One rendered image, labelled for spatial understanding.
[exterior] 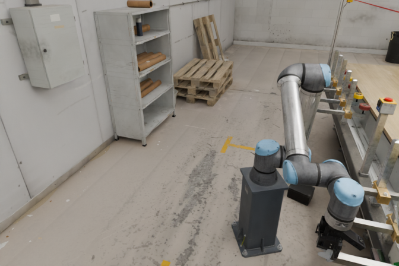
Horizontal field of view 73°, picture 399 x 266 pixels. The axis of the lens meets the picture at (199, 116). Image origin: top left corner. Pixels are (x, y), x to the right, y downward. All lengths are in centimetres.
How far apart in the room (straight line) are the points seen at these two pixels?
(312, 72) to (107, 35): 223
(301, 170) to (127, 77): 237
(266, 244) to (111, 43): 240
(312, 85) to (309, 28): 739
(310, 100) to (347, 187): 62
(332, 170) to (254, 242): 122
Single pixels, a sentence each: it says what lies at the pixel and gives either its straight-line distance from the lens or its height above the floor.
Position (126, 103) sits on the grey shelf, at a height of 56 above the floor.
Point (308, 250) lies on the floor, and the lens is 240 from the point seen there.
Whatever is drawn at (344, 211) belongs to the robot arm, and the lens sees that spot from 107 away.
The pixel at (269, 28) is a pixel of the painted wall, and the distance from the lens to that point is 890.
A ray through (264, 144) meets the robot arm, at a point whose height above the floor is 87.
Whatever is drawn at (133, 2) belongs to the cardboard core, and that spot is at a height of 161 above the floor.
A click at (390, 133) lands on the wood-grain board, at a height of 90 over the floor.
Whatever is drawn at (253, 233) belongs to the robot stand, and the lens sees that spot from 214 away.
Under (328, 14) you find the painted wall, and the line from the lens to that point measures 882.
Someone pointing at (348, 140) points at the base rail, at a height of 70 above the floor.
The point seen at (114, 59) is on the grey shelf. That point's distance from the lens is 312.
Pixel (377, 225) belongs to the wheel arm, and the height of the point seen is 82.
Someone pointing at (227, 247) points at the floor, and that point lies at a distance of 229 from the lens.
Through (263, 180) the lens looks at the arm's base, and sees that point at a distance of 186.
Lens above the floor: 181
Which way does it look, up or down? 27 degrees down
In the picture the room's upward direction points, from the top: straight up
